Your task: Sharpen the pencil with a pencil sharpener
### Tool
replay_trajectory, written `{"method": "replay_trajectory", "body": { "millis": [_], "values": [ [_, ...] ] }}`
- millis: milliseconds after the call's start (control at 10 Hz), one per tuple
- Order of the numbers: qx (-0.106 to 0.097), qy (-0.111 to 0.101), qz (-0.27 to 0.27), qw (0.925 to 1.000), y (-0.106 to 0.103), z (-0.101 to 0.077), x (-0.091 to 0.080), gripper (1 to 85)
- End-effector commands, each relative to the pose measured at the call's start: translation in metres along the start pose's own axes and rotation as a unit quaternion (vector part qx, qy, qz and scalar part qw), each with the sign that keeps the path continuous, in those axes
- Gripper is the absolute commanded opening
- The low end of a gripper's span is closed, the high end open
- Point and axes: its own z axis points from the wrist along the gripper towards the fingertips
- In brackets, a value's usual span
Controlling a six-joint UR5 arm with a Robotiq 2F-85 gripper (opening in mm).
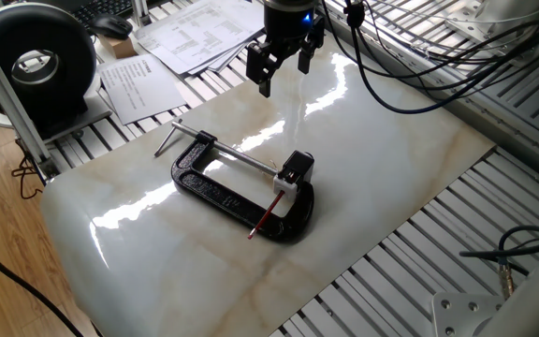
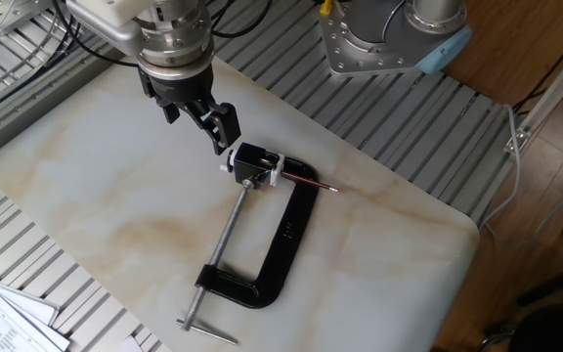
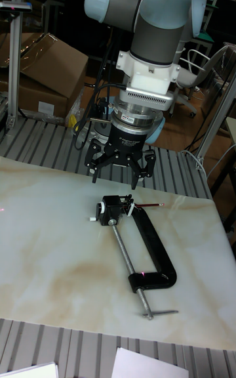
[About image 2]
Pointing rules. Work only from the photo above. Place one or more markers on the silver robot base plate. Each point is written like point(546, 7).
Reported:
point(345, 54)

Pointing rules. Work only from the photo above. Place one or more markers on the black C-clamp with steel screw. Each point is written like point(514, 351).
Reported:
point(289, 230)

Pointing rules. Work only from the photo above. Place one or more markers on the black crank pencil sharpener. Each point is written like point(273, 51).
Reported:
point(247, 161)

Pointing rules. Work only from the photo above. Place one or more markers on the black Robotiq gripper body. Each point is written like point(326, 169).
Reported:
point(179, 88)

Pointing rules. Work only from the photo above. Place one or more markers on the silver perforated metal bracket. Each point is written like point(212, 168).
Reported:
point(8, 12)

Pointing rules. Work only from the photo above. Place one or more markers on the red pencil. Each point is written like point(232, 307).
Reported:
point(311, 183)

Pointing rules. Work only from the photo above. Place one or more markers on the yellow plastic clip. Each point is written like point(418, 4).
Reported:
point(326, 7)

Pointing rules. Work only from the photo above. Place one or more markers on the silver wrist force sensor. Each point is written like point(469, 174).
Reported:
point(176, 41)

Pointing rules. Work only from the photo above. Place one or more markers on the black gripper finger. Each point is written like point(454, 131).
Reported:
point(225, 129)
point(169, 111)

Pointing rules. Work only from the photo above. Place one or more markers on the aluminium frame profile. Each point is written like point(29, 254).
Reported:
point(555, 83)

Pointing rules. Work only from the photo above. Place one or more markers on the grey aluminium rail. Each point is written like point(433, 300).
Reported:
point(27, 112)

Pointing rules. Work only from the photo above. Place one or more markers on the single printed paper sheet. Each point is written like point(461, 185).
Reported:
point(130, 345)

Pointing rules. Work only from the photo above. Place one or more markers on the marble pattern board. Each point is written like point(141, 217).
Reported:
point(115, 195)

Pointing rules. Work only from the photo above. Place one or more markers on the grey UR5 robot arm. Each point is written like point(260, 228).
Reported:
point(445, 51)

